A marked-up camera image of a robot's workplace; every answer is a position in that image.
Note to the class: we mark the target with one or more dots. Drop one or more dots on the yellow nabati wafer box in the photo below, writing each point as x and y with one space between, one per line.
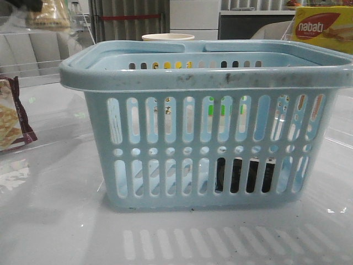
328 27

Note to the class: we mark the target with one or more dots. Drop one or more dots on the brown cracker snack bag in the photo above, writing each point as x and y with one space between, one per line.
15 128

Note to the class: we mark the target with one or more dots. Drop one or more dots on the clear acrylic right stand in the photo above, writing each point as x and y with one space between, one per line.
288 30

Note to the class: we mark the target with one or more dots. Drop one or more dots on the white cabinet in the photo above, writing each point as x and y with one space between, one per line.
197 18

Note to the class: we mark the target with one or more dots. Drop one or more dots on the light blue plastic basket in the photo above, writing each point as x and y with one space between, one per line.
207 123

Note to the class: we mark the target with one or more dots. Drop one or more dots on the cream paper cup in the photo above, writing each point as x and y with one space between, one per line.
167 37

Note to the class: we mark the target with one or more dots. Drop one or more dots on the packaged bread slices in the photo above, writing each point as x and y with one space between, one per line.
54 16

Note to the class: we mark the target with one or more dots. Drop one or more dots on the clear acrylic display shelf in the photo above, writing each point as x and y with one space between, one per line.
34 55

